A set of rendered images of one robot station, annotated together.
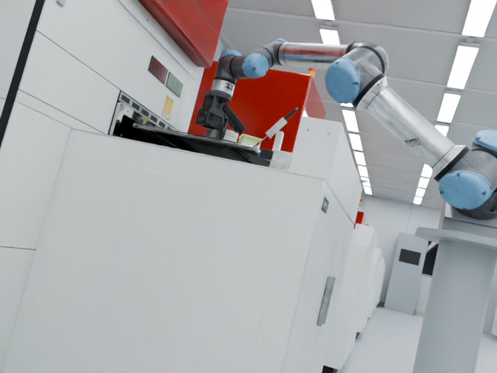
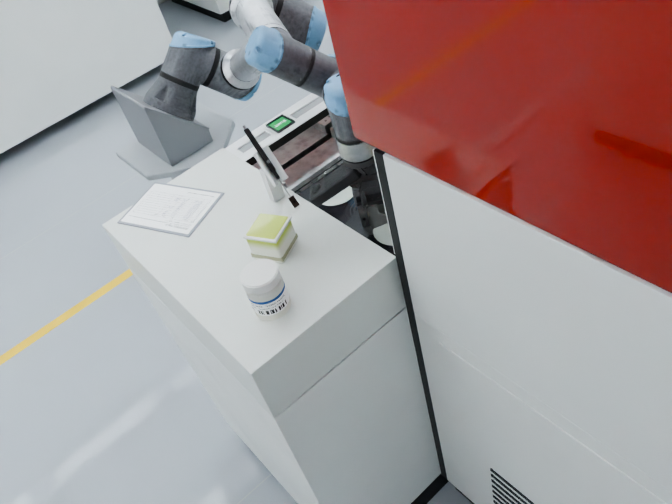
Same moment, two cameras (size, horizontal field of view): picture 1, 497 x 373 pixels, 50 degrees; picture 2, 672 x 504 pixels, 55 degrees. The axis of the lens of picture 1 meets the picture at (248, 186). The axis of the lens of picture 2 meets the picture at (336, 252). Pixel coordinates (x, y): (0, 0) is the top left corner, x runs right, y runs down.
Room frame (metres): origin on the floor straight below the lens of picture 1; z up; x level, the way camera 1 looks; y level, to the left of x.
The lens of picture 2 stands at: (2.56, 0.80, 1.83)
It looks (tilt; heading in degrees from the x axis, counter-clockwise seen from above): 43 degrees down; 224
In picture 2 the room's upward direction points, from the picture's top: 17 degrees counter-clockwise
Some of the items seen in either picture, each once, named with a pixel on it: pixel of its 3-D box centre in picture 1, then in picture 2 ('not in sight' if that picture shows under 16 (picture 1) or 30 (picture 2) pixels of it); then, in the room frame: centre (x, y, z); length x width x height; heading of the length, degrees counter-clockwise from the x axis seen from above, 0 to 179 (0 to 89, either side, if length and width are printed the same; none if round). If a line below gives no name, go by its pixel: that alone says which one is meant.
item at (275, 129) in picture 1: (274, 136); (273, 177); (1.81, -0.05, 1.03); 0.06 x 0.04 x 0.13; 73
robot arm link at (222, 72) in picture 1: (228, 67); (348, 106); (1.77, 0.16, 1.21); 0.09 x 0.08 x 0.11; 45
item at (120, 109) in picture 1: (149, 138); not in sight; (1.65, 0.33, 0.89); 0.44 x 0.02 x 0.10; 163
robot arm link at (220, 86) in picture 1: (222, 89); (357, 142); (1.77, 0.16, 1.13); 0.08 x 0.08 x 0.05
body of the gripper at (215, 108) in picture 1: (214, 112); (368, 175); (1.76, 0.17, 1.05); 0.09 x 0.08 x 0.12; 126
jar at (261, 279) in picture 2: (226, 143); (266, 290); (2.07, 0.12, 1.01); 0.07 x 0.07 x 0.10
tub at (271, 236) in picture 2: (248, 146); (271, 238); (1.94, 0.04, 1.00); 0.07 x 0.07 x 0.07; 10
